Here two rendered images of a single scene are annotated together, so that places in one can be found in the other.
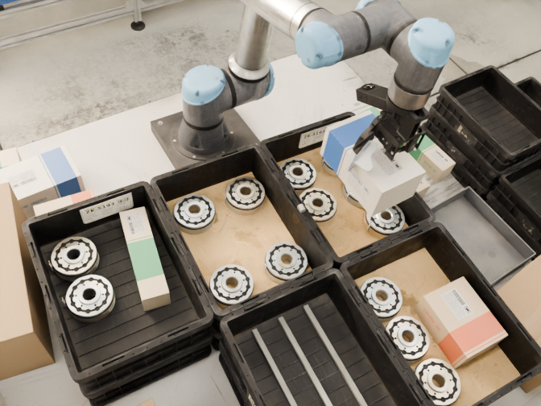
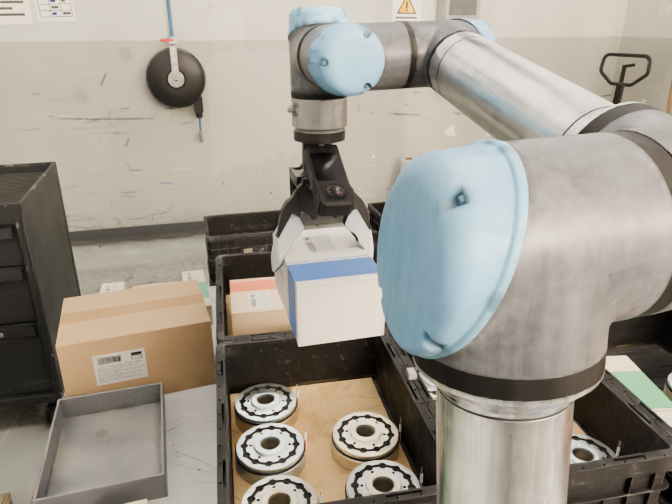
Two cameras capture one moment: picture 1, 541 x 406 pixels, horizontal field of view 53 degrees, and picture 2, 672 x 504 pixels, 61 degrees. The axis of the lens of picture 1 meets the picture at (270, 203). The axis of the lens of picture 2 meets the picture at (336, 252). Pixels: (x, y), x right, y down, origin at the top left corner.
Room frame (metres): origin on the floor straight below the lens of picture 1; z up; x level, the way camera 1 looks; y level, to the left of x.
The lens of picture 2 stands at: (1.48, 0.13, 1.45)
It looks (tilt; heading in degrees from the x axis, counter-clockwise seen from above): 22 degrees down; 205
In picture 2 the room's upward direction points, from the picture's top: straight up
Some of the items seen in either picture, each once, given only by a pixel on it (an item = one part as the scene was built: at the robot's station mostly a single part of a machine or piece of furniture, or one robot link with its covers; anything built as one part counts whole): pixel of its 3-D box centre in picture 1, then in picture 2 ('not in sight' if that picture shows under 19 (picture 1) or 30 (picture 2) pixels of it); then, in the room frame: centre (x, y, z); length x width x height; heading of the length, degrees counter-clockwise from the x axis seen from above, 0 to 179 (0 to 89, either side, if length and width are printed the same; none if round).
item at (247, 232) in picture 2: not in sight; (252, 267); (-0.56, -1.25, 0.37); 0.40 x 0.30 x 0.45; 130
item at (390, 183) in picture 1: (370, 162); (324, 280); (0.79, -0.20, 1.09); 0.20 x 0.12 x 0.09; 40
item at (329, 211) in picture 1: (317, 204); (365, 434); (0.82, -0.12, 0.86); 0.10 x 0.10 x 0.01
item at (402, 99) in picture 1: (410, 89); (317, 114); (0.78, -0.22, 1.33); 0.08 x 0.08 x 0.05
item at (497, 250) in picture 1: (474, 237); (108, 444); (0.90, -0.60, 0.73); 0.27 x 0.20 x 0.05; 42
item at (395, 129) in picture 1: (399, 122); (318, 171); (0.77, -0.22, 1.25); 0.09 x 0.08 x 0.12; 40
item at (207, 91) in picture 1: (205, 94); not in sight; (1.09, 0.23, 0.91); 0.13 x 0.12 x 0.14; 130
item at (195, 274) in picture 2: not in sight; (196, 297); (0.35, -0.82, 0.73); 0.24 x 0.06 x 0.06; 43
